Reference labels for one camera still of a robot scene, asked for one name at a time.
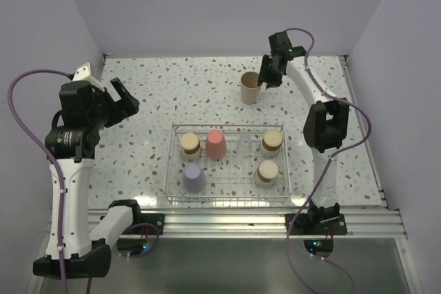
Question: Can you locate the tall beige cup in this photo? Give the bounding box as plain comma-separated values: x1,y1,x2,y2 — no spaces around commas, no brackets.
240,72,260,105

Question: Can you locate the cream steel cup brown band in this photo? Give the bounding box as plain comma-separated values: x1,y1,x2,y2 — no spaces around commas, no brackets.
259,130,283,157

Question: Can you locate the clear glass cup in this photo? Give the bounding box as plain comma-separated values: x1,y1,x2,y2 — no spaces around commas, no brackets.
236,135,254,160

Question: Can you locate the red plastic cup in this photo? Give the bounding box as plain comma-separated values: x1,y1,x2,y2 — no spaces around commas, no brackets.
205,129,227,160

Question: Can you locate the purple plastic cup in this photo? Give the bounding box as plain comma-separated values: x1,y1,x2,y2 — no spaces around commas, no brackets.
183,163,207,193

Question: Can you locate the steel cup back row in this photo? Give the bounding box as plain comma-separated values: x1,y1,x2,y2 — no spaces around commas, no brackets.
254,160,279,189

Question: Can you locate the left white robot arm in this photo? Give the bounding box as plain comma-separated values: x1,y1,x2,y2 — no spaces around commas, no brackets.
33,78,143,280

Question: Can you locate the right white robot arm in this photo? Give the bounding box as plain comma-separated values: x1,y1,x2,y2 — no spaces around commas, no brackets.
258,32,349,235

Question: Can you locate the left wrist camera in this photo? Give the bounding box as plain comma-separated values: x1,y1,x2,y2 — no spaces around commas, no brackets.
72,62,103,90

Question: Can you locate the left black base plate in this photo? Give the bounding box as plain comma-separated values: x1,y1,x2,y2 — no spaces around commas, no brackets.
137,213,165,236

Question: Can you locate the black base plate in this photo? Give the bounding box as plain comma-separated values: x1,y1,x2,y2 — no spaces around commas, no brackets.
137,213,165,236
285,213,348,235

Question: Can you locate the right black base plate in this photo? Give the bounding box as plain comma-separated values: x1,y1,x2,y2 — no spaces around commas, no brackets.
285,213,348,235

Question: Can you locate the aluminium mounting rail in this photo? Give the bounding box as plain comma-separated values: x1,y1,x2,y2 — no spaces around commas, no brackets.
142,207,407,239

